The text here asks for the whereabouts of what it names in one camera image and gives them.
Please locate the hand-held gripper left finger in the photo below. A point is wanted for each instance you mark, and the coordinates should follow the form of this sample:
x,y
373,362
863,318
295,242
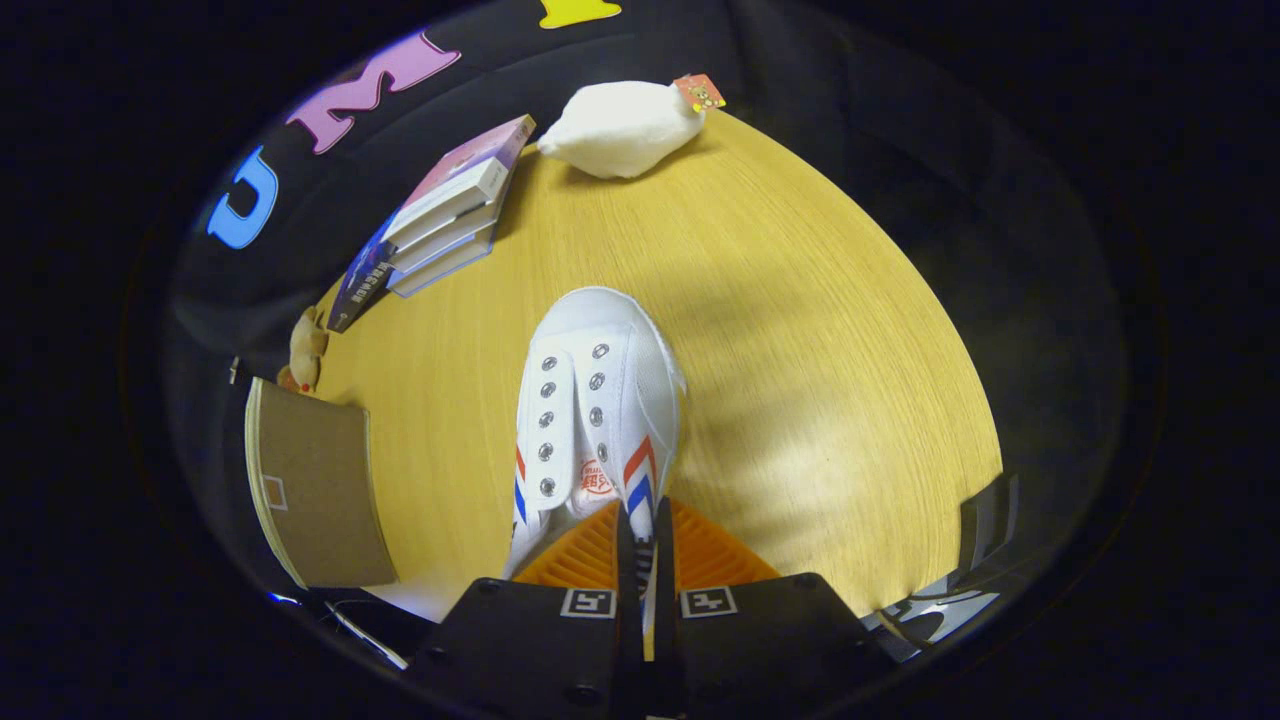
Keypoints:
x,y
628,640

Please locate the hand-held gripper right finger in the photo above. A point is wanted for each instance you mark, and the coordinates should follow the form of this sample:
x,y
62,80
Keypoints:
x,y
668,650

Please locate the white canvas shoe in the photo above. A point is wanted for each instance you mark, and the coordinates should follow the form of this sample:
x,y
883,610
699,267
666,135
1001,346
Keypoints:
x,y
610,400

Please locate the brown fabric storage box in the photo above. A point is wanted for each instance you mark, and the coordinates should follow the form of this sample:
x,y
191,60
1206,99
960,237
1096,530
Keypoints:
x,y
320,490

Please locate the light blue cover book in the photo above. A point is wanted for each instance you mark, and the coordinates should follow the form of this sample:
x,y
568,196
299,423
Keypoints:
x,y
445,268

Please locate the beige plush dog toy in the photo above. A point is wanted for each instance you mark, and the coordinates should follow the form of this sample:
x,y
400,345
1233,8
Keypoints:
x,y
305,350

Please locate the grey cover book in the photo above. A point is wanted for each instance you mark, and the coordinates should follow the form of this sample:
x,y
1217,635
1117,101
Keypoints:
x,y
445,240

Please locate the dark blue book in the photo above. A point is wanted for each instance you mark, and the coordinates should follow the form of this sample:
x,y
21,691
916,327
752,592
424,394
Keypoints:
x,y
358,280

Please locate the pink cover book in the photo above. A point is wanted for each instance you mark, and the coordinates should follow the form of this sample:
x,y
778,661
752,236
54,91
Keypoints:
x,y
460,175

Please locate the white plush toy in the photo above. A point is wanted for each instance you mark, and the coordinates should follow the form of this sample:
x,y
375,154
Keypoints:
x,y
620,130

